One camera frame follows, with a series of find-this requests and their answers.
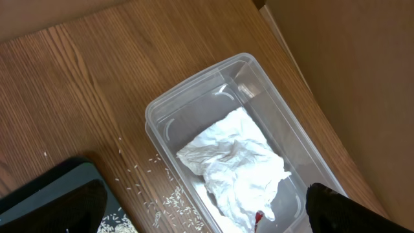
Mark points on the white napkin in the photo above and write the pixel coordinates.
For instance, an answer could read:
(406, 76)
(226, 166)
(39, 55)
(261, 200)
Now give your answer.
(239, 168)

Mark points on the red snack wrapper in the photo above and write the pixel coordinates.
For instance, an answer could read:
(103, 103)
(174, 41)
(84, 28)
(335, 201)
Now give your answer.
(258, 217)

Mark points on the pile of white rice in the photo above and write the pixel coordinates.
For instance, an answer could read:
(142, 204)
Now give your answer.
(116, 222)

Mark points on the black tray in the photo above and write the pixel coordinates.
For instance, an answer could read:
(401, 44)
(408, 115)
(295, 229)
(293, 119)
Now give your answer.
(60, 180)

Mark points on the clear plastic bin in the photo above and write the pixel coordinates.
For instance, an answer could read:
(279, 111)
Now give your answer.
(176, 117)

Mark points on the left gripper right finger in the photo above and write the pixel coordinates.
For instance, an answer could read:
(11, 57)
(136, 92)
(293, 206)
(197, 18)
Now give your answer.
(331, 212)

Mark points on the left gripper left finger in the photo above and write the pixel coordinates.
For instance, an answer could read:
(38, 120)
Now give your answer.
(80, 210)

